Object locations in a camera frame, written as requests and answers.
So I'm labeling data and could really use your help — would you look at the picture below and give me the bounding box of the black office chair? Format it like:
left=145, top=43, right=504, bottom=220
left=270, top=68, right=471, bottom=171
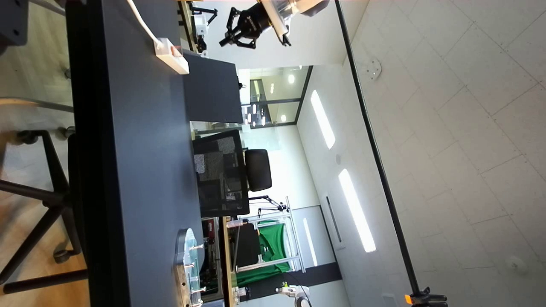
left=244, top=149, right=273, bottom=193

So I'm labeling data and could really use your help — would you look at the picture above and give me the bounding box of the round white ceiling detector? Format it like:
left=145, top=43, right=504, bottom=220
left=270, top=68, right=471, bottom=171
left=365, top=58, right=384, bottom=82

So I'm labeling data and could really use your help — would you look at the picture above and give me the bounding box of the black cabinet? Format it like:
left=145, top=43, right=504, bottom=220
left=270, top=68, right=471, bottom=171
left=183, top=51, right=246, bottom=125

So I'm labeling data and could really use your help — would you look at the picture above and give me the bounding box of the white power strip cable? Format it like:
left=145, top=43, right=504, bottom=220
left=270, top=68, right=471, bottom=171
left=125, top=0, right=162, bottom=46

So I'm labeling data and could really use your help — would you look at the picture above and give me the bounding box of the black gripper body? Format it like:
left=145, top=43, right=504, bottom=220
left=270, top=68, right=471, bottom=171
left=236, top=5, right=270, bottom=43

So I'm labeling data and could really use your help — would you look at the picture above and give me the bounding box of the orange black clamp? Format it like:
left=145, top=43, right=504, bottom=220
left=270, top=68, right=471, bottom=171
left=405, top=288, right=449, bottom=307

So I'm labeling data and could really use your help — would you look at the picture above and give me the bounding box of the black framed glass partition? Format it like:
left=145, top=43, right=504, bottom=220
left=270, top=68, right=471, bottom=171
left=237, top=65, right=314, bottom=131

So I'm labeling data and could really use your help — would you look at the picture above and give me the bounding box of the grey box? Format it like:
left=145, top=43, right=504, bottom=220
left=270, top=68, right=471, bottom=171
left=0, top=0, right=31, bottom=48

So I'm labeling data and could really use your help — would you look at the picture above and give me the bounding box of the white metal frame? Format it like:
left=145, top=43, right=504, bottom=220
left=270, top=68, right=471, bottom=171
left=227, top=195, right=309, bottom=275

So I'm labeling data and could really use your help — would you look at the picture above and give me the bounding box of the white power strip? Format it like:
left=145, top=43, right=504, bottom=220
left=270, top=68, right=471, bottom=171
left=152, top=36, right=191, bottom=77

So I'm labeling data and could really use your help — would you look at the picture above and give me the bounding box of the black ceiling track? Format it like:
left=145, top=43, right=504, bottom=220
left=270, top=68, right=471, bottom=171
left=333, top=0, right=423, bottom=297

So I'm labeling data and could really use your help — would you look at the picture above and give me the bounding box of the long ceiling light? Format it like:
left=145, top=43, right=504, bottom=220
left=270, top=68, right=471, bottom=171
left=309, top=89, right=338, bottom=150
left=338, top=167, right=379, bottom=254

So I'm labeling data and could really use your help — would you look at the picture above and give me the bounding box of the green crate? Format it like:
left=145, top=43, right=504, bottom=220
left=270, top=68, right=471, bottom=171
left=236, top=222, right=292, bottom=288

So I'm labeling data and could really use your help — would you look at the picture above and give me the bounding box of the round metal mounting plate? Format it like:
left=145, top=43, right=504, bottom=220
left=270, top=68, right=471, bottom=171
left=174, top=227, right=208, bottom=307

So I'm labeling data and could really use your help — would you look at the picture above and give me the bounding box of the black partition screen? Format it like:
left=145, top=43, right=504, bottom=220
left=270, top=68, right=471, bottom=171
left=191, top=128, right=251, bottom=218

